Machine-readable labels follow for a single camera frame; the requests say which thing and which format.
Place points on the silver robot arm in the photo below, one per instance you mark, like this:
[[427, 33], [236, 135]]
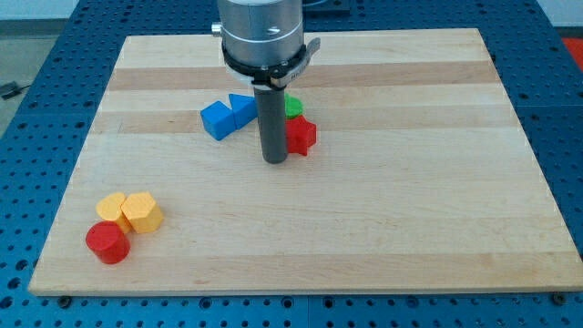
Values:
[[263, 41]]

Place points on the blue cube block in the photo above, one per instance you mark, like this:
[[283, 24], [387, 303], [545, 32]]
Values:
[[218, 120]]

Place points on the yellow rounded block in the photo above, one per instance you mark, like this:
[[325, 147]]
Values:
[[109, 209]]

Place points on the red cylinder block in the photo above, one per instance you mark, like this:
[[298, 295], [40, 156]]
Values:
[[108, 242]]

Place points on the red star block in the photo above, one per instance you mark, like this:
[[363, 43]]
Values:
[[301, 134]]

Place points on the blue triangle block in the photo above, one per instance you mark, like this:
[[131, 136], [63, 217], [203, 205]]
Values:
[[243, 108]]

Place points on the green round block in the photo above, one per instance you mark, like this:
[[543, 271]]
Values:
[[293, 106]]

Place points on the yellow hexagon block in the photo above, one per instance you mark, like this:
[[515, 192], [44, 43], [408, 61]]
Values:
[[143, 212]]

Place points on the wooden board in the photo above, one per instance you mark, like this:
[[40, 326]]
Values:
[[421, 179]]

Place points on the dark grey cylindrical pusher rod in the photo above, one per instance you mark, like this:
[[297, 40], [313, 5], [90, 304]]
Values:
[[270, 106]]

